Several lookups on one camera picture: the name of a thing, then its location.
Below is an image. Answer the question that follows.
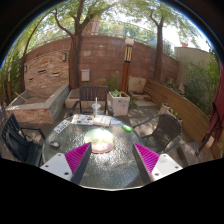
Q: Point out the slender tree trunk right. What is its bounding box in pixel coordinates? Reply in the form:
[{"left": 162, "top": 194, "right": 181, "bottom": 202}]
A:
[{"left": 150, "top": 12, "right": 164, "bottom": 82}]

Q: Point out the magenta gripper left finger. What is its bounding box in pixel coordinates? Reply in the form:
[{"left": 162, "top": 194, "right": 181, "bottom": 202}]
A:
[{"left": 41, "top": 143, "right": 92, "bottom": 185}]

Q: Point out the large tree trunk centre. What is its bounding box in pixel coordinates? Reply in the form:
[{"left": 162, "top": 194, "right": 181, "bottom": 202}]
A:
[{"left": 53, "top": 0, "right": 99, "bottom": 89}]

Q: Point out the colourful paint palette box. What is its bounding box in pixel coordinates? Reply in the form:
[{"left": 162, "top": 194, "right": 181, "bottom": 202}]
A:
[{"left": 71, "top": 114, "right": 94, "bottom": 125}]

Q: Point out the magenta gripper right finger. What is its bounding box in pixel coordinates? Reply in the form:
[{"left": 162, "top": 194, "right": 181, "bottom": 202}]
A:
[{"left": 132, "top": 143, "right": 182, "bottom": 183}]

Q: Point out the black metal chair left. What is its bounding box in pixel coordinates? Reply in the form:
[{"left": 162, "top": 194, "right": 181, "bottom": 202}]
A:
[{"left": 1, "top": 114, "right": 45, "bottom": 167}]

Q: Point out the green marker pen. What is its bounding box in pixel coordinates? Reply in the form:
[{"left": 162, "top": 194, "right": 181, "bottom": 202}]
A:
[{"left": 122, "top": 125, "right": 132, "bottom": 132}]

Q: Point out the clear plastic cup with straw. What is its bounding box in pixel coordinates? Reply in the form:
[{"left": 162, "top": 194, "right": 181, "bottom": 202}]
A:
[{"left": 92, "top": 98, "right": 101, "bottom": 116}]

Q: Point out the white square planter box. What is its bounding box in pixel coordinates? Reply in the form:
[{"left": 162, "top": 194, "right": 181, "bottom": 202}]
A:
[{"left": 109, "top": 91, "right": 130, "bottom": 116}]

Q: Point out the wooden curved bench fence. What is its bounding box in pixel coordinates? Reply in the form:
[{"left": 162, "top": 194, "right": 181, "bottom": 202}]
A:
[{"left": 144, "top": 80, "right": 209, "bottom": 144}]

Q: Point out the white wall mailbox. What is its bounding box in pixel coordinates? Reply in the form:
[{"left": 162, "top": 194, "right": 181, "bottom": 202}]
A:
[{"left": 81, "top": 69, "right": 90, "bottom": 82}]

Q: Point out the grey computer mouse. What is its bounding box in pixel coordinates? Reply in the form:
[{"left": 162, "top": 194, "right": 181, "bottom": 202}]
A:
[{"left": 50, "top": 141, "right": 60, "bottom": 149}]

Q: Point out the stone raised planter bed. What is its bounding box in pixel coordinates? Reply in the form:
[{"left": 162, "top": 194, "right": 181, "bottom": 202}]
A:
[{"left": 6, "top": 84, "right": 69, "bottom": 124}]

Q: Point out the white open book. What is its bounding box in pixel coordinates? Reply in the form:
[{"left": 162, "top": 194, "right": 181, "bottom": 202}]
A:
[{"left": 93, "top": 115, "right": 111, "bottom": 127}]

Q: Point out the wooden lamp post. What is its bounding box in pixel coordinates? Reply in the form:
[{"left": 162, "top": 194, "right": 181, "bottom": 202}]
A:
[{"left": 120, "top": 38, "right": 134, "bottom": 92}]

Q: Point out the dark wooden slat chair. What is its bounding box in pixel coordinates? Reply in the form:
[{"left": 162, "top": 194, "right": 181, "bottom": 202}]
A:
[{"left": 69, "top": 86, "right": 114, "bottom": 116}]

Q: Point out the folded maroon patio umbrella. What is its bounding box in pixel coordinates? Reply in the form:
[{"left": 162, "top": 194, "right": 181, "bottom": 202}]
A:
[{"left": 196, "top": 62, "right": 224, "bottom": 155}]

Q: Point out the wicker metal chair right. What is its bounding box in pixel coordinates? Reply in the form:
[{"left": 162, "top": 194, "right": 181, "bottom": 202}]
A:
[{"left": 133, "top": 113, "right": 182, "bottom": 154}]

